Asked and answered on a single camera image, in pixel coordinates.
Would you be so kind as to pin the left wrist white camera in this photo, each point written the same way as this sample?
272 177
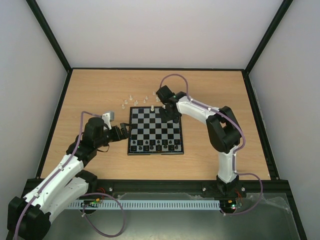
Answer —
108 117

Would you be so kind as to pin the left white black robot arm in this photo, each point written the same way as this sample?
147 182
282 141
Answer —
31 216

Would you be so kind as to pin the black and white chessboard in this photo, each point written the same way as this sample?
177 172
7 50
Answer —
147 125

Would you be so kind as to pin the white slotted cable duct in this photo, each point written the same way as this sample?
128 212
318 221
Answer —
148 205

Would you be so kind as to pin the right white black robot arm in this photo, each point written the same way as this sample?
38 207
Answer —
223 129

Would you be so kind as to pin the black king chess piece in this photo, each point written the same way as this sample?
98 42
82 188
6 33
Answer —
158 148

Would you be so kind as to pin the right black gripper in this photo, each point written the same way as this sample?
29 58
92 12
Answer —
170 113

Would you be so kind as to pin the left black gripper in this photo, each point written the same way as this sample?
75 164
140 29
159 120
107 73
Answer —
125 135

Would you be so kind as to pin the black aluminium frame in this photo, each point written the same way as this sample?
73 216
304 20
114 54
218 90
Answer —
274 185

